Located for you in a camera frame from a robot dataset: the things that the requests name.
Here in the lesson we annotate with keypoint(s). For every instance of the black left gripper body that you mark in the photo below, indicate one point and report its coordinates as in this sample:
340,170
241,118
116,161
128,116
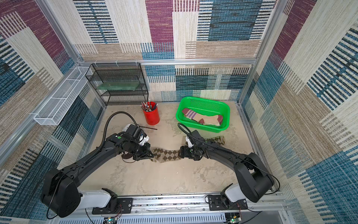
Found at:
140,151

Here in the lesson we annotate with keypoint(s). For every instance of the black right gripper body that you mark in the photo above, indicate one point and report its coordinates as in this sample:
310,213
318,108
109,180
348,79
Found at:
189,151

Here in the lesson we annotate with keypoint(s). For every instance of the brown argyle sock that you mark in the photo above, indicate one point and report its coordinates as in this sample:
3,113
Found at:
161,155
218,139

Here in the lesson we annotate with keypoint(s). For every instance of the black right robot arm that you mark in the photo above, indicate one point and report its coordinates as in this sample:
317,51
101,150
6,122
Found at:
254,180

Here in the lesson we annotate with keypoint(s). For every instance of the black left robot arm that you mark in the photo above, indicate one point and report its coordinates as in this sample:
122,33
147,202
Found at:
60,190

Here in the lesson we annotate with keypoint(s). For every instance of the light blue alarm clock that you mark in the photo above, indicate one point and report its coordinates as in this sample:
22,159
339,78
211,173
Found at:
126,127

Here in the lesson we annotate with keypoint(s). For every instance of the red ribbed plastic cup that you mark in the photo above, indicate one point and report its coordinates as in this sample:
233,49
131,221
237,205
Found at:
152,118

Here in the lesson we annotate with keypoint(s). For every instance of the pens in red cup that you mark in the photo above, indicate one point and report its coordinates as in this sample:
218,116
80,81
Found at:
148,106

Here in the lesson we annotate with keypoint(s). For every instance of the green plastic basket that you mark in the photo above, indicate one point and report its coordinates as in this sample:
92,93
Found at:
204,107

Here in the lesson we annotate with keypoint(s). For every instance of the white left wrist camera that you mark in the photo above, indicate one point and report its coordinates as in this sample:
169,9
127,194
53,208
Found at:
142,138

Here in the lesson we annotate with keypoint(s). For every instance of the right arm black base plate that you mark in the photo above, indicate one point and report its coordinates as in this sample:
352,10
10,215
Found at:
217,203

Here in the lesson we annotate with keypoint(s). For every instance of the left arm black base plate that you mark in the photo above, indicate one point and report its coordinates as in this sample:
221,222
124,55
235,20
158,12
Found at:
123,205

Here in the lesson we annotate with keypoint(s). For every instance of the aluminium front rail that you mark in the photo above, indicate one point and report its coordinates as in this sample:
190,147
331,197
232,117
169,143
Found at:
187,209

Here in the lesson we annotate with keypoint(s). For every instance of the black wire mesh shelf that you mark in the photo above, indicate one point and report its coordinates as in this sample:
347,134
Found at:
118,83

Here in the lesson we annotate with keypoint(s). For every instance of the white wire wall basket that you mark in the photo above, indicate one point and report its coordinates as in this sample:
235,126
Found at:
56,107

